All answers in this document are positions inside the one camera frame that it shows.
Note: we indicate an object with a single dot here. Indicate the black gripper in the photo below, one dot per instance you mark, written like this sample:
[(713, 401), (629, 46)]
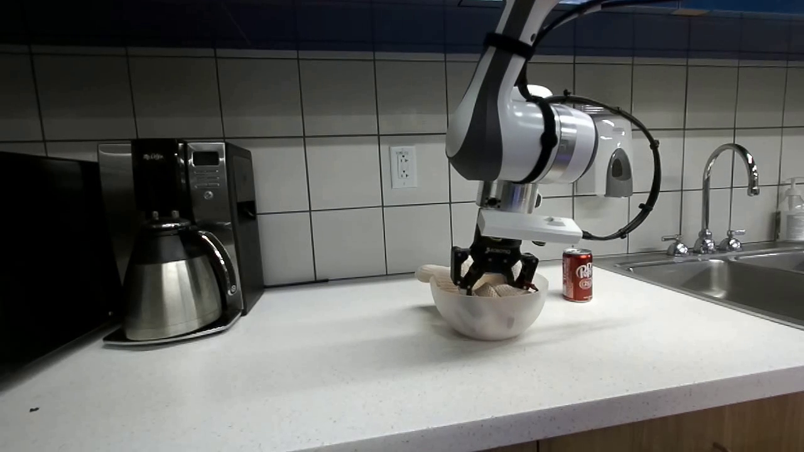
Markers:
[(495, 252)]

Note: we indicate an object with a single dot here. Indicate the beige cloth towel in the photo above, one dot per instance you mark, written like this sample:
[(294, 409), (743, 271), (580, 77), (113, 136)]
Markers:
[(493, 289)]

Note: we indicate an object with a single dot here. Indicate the white translucent plastic bowl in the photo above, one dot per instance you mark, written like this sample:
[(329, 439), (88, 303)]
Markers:
[(487, 317)]

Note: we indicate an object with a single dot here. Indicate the red soda can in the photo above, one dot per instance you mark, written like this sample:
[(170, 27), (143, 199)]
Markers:
[(579, 274)]

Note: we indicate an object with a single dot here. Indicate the chrome gooseneck faucet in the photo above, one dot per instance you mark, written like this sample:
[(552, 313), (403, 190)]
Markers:
[(708, 180)]

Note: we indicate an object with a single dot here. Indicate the stainless steel sink basin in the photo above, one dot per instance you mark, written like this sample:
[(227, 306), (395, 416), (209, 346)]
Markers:
[(737, 279)]

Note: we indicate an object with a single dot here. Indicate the wooden base cabinet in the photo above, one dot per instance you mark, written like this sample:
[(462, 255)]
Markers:
[(687, 429)]

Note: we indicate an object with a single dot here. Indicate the black steel coffee maker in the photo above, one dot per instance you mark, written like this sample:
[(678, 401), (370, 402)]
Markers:
[(214, 190)]

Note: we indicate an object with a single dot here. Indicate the clear soap pump bottle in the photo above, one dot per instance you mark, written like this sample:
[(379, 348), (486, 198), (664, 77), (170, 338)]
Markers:
[(790, 219)]

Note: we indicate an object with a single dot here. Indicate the stainless steel coffee carafe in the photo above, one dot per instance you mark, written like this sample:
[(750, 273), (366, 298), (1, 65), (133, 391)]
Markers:
[(170, 289)]

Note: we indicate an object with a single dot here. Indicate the black microwave oven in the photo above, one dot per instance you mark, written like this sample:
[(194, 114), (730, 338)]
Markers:
[(46, 255)]

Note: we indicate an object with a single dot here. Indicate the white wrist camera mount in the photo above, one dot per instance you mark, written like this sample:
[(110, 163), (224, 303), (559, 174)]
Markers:
[(529, 228)]

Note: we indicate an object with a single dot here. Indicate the white wall power outlet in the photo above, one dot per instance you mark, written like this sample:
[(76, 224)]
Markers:
[(403, 168)]

